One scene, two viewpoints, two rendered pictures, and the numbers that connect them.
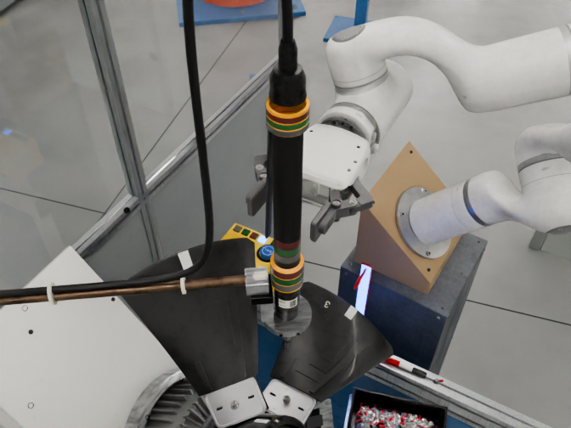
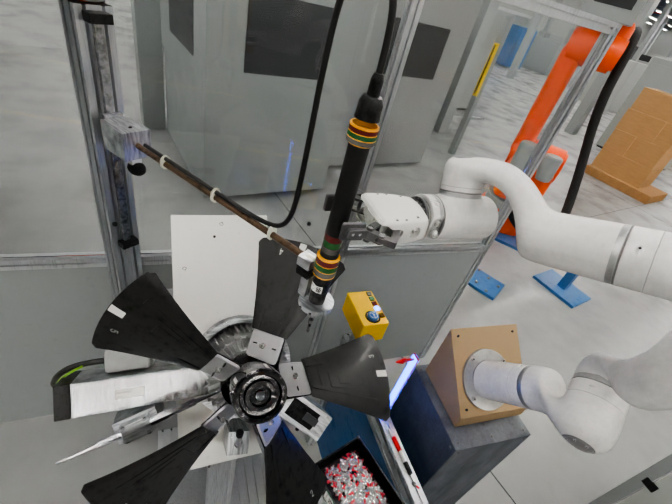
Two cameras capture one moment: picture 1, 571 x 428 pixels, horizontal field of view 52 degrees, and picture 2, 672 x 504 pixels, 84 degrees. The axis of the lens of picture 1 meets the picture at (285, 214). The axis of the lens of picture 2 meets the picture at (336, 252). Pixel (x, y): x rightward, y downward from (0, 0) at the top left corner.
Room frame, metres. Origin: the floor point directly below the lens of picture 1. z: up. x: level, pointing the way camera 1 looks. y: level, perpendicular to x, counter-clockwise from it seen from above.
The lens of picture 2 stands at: (0.04, -0.29, 1.97)
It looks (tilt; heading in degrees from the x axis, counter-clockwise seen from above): 36 degrees down; 32
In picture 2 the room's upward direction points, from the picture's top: 16 degrees clockwise
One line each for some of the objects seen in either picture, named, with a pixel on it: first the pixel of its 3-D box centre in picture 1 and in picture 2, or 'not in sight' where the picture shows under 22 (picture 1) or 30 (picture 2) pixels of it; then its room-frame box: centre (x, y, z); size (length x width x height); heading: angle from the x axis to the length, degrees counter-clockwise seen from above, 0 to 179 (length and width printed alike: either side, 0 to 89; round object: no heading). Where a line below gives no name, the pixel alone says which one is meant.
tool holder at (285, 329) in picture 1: (279, 296); (316, 283); (0.48, 0.01, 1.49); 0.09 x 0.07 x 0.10; 96
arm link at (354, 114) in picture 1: (347, 136); (423, 217); (0.63, -0.08, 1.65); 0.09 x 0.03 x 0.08; 61
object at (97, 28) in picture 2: not in sight; (116, 150); (0.41, 0.67, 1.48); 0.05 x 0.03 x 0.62; 6
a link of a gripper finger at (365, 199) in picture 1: (347, 188); (388, 231); (0.53, -0.08, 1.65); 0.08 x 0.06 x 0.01; 53
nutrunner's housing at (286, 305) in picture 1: (287, 216); (338, 218); (0.48, 0.00, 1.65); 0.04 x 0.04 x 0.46
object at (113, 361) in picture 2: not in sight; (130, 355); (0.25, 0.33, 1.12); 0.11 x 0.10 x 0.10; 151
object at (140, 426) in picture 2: not in sight; (136, 427); (0.19, 0.17, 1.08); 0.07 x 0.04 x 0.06; 161
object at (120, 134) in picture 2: not in sight; (125, 137); (0.42, 0.62, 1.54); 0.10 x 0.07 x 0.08; 96
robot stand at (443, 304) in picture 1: (392, 345); (421, 458); (1.04, -0.35, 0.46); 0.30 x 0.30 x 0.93; 57
